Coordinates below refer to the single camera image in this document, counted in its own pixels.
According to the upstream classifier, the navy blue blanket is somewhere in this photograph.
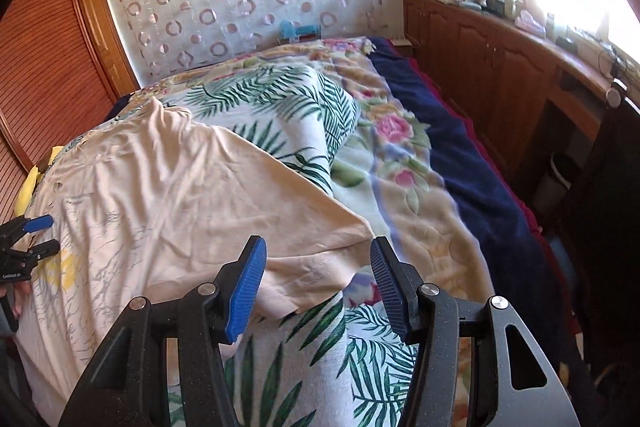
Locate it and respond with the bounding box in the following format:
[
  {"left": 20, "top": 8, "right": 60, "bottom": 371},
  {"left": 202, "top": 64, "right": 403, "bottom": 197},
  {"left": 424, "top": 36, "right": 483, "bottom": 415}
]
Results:
[{"left": 367, "top": 37, "right": 556, "bottom": 308}]

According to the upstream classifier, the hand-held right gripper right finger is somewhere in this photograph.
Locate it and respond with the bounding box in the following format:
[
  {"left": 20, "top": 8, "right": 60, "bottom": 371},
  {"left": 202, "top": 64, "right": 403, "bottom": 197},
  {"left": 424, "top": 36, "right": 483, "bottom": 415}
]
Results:
[{"left": 369, "top": 236, "right": 583, "bottom": 427}]

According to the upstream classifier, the palm leaf print sheet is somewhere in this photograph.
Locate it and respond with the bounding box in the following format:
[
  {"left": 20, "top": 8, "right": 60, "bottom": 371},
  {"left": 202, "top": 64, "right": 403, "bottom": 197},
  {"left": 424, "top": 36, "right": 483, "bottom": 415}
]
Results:
[{"left": 120, "top": 64, "right": 431, "bottom": 427}]

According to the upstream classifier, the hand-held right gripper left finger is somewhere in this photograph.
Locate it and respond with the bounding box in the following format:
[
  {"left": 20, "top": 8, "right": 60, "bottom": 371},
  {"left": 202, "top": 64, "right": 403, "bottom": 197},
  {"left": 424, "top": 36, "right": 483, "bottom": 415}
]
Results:
[{"left": 59, "top": 236, "right": 268, "bottom": 427}]

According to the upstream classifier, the wooden louvred wardrobe door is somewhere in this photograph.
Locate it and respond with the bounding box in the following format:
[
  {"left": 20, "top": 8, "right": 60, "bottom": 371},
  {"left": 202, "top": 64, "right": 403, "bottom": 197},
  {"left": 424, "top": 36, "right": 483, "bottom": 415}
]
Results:
[{"left": 0, "top": 0, "right": 141, "bottom": 212}]

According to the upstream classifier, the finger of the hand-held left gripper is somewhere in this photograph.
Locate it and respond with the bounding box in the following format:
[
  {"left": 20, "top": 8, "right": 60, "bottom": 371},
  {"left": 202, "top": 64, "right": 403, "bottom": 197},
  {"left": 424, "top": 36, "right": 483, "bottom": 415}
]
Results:
[
  {"left": 9, "top": 215, "right": 55, "bottom": 238},
  {"left": 15, "top": 239, "right": 61, "bottom": 265}
]

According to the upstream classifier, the floral blanket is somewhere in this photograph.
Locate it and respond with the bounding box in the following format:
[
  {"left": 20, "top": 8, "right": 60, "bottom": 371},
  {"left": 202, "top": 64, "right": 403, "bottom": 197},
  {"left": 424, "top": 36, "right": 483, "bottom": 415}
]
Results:
[{"left": 115, "top": 36, "right": 501, "bottom": 427}]

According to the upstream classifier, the wooden cabinet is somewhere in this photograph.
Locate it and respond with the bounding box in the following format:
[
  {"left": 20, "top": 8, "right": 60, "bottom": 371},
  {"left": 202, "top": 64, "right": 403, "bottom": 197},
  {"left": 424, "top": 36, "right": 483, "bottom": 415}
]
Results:
[{"left": 402, "top": 0, "right": 640, "bottom": 218}]

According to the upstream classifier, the person's left hand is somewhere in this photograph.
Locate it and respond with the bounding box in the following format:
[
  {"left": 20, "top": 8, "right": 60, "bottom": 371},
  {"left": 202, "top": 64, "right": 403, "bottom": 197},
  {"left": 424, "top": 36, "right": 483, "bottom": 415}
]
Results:
[{"left": 9, "top": 281, "right": 32, "bottom": 323}]

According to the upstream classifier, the silver round webcam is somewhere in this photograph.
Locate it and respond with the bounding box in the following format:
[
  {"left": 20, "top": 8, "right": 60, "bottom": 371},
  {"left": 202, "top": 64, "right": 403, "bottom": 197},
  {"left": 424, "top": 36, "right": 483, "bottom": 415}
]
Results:
[{"left": 605, "top": 79, "right": 632, "bottom": 108}]

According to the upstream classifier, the black chair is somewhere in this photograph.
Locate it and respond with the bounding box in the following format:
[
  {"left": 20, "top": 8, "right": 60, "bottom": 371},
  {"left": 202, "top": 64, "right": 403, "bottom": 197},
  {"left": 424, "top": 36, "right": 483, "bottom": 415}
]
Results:
[{"left": 565, "top": 92, "right": 640, "bottom": 408}]

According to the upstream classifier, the peach cloth garment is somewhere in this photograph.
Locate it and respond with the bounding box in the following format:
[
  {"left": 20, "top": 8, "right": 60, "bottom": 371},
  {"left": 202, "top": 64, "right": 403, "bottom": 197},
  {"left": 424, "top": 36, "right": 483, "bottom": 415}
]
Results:
[{"left": 15, "top": 99, "right": 376, "bottom": 403}]

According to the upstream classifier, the yellow cloth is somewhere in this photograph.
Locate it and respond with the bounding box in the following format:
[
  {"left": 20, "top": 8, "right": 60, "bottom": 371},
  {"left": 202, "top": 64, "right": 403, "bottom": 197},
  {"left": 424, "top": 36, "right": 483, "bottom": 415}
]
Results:
[{"left": 15, "top": 147, "right": 66, "bottom": 220}]

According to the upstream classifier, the small blue device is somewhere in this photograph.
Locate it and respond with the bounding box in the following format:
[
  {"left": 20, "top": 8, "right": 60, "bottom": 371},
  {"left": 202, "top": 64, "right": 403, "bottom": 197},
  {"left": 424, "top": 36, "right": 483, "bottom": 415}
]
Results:
[{"left": 277, "top": 21, "right": 321, "bottom": 45}]

